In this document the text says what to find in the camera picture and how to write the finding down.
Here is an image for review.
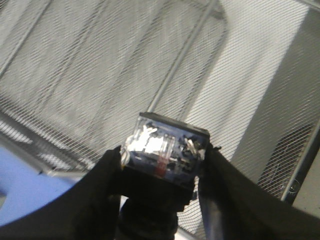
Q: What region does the blue plastic tray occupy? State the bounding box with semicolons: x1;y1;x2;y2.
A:
0;147;80;226

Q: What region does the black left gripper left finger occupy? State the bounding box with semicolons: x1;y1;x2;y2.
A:
0;147;121;240

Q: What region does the mesh rack tray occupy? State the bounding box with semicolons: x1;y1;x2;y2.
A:
0;0;320;240

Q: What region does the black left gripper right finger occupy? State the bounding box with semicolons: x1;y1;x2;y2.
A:
198;144;320;240

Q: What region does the silver rack frame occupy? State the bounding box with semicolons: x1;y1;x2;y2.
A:
280;120;320;205

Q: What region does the red emergency stop button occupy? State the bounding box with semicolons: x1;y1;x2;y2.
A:
117;112;210;240

